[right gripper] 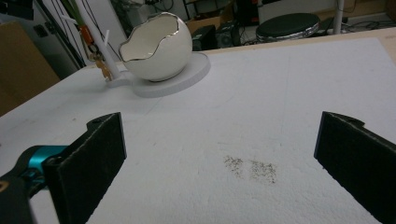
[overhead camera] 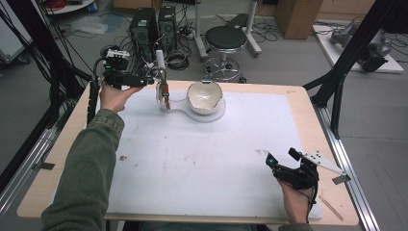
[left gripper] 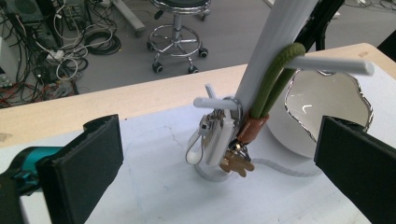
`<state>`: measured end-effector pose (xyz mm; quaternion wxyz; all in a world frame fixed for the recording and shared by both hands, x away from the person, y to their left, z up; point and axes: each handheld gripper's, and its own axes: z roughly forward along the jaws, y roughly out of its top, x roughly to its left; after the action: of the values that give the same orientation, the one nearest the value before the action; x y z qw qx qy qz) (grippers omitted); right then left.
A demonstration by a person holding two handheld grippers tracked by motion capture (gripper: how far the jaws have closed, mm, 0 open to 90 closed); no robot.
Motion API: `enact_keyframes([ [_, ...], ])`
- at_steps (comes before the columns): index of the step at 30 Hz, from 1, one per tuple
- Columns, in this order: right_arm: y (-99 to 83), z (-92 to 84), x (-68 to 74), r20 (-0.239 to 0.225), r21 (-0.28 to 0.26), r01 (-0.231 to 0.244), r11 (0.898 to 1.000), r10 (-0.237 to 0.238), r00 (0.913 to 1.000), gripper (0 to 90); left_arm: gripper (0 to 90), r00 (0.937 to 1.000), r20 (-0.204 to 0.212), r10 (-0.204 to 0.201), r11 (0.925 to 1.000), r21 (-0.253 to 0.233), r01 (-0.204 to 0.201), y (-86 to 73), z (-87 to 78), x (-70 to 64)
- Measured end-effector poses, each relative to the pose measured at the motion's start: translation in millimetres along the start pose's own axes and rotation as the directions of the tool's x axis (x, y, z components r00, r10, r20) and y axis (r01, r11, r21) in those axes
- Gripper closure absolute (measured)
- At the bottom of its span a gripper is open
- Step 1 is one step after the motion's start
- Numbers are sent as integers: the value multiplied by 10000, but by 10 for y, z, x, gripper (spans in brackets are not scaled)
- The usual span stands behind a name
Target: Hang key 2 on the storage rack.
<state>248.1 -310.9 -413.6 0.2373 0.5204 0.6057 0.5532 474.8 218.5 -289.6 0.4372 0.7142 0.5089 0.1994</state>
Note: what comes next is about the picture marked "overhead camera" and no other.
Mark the dark tape piece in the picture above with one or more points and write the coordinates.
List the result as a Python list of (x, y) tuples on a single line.
[(44, 166)]

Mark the grey robot equipment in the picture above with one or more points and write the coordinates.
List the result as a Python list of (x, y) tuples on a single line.
[(375, 51)]

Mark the white table mat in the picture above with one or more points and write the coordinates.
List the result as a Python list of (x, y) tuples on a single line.
[(208, 160)]

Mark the grey tape piece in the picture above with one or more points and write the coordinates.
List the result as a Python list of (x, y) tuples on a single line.
[(340, 179)]

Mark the person's left hand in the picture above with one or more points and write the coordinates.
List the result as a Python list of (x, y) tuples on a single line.
[(112, 97)]

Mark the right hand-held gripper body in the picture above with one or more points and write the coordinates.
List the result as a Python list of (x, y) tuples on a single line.
[(298, 178)]

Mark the person's right hand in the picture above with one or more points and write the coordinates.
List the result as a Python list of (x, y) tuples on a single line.
[(296, 205)]

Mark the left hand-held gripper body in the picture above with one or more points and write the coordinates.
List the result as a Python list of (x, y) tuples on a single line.
[(118, 77)]

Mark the clear plastic bag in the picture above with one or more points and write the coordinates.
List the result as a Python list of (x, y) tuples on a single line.
[(88, 25)]

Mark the white bench power supply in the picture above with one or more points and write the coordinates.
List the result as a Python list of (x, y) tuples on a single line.
[(107, 66)]

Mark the small black computer tower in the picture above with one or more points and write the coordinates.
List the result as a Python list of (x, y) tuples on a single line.
[(167, 27)]

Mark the black metal frame strut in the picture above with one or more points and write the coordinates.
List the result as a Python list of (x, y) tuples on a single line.
[(349, 54)]

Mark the tan tape strip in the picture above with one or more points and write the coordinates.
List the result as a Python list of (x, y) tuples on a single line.
[(331, 208)]

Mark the white metal floor stand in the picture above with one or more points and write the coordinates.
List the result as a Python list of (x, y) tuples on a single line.
[(251, 32)]

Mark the black round stool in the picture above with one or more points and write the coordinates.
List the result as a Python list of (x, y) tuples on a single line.
[(226, 38)]

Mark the large black computer tower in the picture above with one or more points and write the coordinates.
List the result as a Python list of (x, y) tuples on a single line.
[(142, 32)]

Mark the aluminium rail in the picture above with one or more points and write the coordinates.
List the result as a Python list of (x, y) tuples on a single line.
[(19, 179), (349, 192)]

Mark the cardboard box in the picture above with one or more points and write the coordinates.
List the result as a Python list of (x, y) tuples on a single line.
[(296, 17)]

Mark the white stand with pole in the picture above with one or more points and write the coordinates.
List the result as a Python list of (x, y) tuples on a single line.
[(205, 117)]

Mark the white floor board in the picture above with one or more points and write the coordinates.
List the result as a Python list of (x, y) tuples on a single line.
[(333, 54)]

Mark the white round table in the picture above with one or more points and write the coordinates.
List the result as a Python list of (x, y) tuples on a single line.
[(70, 7)]

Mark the white shell-shaped bowl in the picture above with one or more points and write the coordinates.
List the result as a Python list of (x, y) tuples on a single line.
[(203, 97)]

